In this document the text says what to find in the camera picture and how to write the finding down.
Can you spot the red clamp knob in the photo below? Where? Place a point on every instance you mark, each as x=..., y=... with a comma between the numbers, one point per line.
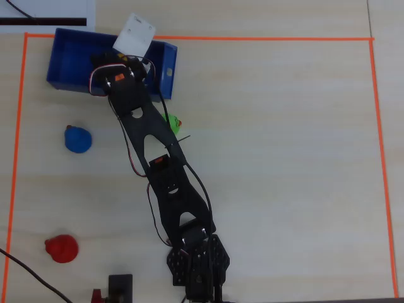
x=97, y=296

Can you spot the red rubber duck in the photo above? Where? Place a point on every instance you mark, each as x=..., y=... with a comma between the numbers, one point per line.
x=63, y=249

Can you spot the white camera box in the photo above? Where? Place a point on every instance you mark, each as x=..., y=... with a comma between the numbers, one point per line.
x=134, y=34

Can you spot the paper with black bar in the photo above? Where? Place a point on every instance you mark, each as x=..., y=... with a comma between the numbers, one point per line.
x=47, y=9

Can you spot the blue plastic box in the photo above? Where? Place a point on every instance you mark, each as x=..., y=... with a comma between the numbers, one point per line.
x=72, y=60

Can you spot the orange tape outline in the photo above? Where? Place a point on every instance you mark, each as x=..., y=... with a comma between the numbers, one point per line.
x=252, y=38

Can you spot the green rubber duck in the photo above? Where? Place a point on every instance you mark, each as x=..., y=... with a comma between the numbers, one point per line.
x=175, y=124

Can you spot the blue rubber duck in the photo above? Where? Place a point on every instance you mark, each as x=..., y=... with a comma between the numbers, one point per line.
x=78, y=140

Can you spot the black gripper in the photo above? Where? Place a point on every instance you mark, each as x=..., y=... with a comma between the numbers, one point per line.
x=101, y=59

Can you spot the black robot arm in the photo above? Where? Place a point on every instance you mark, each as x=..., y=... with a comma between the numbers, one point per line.
x=164, y=148

